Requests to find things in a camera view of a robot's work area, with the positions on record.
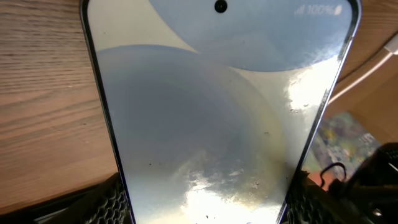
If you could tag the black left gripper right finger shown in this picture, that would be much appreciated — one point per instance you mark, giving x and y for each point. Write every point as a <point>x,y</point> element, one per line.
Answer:
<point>307,202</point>

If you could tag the white power strip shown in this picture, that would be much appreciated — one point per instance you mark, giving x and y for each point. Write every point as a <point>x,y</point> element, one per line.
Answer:
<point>392,45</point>

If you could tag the Galaxy smartphone with blue screen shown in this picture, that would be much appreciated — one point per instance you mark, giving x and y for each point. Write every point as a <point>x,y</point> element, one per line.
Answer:
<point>211,106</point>

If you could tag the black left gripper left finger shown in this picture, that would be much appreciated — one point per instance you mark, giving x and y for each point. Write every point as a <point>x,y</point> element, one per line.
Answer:
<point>102,203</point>

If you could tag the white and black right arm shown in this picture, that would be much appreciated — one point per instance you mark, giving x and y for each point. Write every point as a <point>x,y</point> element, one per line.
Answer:
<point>378,169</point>

